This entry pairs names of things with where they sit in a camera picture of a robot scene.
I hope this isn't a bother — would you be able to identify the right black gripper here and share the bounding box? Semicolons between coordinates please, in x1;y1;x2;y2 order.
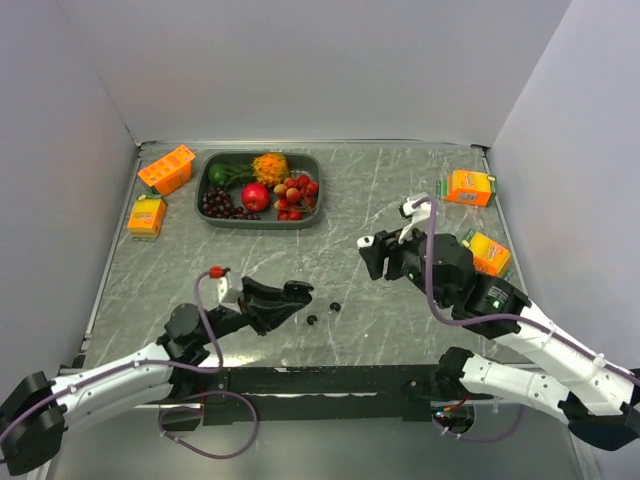
355;218;446;306

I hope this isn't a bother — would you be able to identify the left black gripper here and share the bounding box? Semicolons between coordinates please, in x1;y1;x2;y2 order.
198;275;303;345

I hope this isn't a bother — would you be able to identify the white earbud charging case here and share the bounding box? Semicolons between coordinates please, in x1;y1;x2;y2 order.
357;236;375;249

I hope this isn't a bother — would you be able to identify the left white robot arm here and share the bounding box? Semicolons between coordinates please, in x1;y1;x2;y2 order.
1;267;313;476

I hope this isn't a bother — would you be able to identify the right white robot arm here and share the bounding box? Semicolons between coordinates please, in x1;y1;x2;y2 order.
357;229;639;451

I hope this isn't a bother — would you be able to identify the orange box front right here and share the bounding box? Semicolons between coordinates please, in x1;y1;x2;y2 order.
461;229;512;278

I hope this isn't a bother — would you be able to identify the orange box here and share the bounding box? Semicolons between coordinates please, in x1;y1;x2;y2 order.
436;170;497;207
461;229;512;278

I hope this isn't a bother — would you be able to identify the red apple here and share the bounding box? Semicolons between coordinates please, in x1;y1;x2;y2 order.
241;183;270;213

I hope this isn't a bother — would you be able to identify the red lychee cluster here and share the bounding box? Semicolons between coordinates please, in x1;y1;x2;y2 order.
273;174;320;221

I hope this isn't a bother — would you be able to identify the orange box back right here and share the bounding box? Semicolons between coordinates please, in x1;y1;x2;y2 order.
436;170;497;207

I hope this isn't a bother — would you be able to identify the dark purple grape bunch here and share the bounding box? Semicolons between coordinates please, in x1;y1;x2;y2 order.
200;186;260;221

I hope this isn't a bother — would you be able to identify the dark grey fruit tray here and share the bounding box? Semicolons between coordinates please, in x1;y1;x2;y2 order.
195;151;323;230

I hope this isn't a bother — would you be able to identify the orange spiky fruit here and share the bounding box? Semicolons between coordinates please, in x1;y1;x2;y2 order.
251;152;290;187

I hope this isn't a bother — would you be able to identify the green lime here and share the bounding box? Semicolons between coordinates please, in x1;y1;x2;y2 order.
207;163;230;186

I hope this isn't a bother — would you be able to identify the orange sponge pack left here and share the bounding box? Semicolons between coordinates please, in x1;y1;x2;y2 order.
127;194;167;241

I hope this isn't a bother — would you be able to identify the orange carton back left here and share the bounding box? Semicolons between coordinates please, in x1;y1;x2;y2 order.
138;145;196;196

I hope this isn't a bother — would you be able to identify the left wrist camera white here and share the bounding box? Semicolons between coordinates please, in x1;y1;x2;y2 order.
208;266;243;304

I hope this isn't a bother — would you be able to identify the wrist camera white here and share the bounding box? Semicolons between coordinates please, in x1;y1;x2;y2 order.
398;194;437;244
208;266;243;304

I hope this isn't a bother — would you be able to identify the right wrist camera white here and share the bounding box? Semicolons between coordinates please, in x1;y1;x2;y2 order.
398;194;437;244

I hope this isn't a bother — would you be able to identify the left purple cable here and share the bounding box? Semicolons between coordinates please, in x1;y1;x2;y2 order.
0;272;224;449

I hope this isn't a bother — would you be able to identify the purple cable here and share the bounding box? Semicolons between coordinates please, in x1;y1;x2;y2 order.
412;196;640;389
0;272;224;449

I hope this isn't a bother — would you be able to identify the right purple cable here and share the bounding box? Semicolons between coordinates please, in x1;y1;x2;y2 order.
412;196;640;389

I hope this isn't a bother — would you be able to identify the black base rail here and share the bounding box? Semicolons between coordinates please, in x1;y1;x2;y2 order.
137;363;494;427

